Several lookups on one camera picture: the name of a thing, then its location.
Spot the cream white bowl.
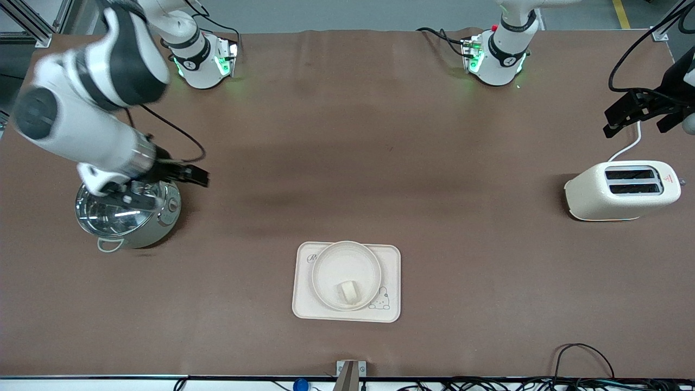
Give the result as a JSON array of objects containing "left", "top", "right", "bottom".
[{"left": 312, "top": 241, "right": 382, "bottom": 312}]

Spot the cream rabbit print tray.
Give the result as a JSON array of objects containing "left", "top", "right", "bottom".
[{"left": 292, "top": 242, "right": 402, "bottom": 323}]

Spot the glass pot lid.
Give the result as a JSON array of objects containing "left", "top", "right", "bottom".
[{"left": 75, "top": 184, "right": 164, "bottom": 237}]

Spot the steel cooking pot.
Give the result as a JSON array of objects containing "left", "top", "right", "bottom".
[{"left": 75, "top": 179, "right": 182, "bottom": 254}]

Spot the white two-slot toaster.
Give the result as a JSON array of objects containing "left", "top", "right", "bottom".
[{"left": 564, "top": 160, "right": 682, "bottom": 222}]

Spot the brown table cover mat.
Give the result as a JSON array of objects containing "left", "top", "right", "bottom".
[{"left": 0, "top": 28, "right": 695, "bottom": 379}]

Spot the white toaster power cable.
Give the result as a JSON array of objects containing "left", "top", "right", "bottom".
[{"left": 607, "top": 121, "right": 643, "bottom": 163}]

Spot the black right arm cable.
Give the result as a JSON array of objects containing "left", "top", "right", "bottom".
[{"left": 126, "top": 104, "right": 207, "bottom": 165}]

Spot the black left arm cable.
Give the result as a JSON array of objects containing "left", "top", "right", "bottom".
[{"left": 608, "top": 0, "right": 695, "bottom": 94}]

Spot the aluminium frame post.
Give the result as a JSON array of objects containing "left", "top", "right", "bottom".
[
  {"left": 650, "top": 0, "right": 686, "bottom": 43},
  {"left": 0, "top": 0, "right": 74, "bottom": 48}
]

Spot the black arm base cable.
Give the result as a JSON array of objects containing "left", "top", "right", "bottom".
[
  {"left": 182, "top": 0, "right": 241, "bottom": 47},
  {"left": 417, "top": 26, "right": 469, "bottom": 58}
]

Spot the black looped cable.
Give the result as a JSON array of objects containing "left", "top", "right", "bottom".
[{"left": 553, "top": 343, "right": 616, "bottom": 381}]

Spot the metal table edge bracket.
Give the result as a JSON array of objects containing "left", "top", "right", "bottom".
[{"left": 336, "top": 360, "right": 367, "bottom": 391}]

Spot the black cable bundle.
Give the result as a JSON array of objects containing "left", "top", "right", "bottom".
[{"left": 395, "top": 377, "right": 695, "bottom": 391}]

